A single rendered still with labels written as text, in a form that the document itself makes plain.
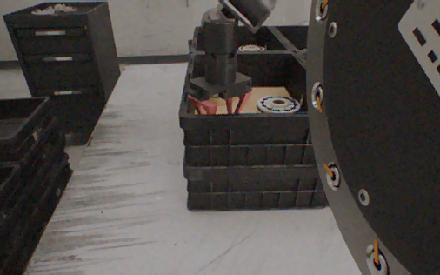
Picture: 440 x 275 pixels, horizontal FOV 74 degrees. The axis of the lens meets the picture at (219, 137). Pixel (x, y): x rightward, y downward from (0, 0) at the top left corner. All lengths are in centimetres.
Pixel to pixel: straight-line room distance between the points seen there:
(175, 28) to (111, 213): 345
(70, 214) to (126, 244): 16
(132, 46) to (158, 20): 47
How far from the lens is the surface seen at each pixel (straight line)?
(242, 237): 59
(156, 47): 403
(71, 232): 66
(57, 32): 201
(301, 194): 63
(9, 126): 168
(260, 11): 50
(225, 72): 52
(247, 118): 49
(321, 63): 16
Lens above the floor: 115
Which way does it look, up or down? 31 degrees down
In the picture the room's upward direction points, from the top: straight up
